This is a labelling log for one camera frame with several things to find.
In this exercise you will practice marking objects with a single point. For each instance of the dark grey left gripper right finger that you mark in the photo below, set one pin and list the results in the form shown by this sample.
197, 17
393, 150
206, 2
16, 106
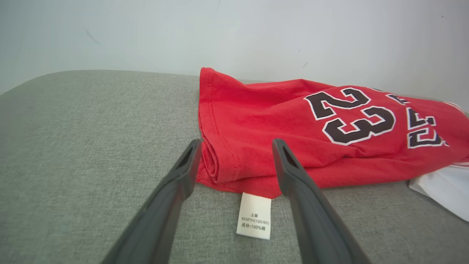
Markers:
315, 220

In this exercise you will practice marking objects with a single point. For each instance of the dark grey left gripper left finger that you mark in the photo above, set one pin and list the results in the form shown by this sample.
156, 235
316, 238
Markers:
161, 216

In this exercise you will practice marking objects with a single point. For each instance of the red white basketball jersey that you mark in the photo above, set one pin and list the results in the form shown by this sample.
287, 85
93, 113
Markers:
263, 121

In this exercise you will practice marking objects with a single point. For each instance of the grey fabric sofa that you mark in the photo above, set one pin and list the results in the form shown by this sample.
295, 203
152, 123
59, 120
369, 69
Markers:
80, 139

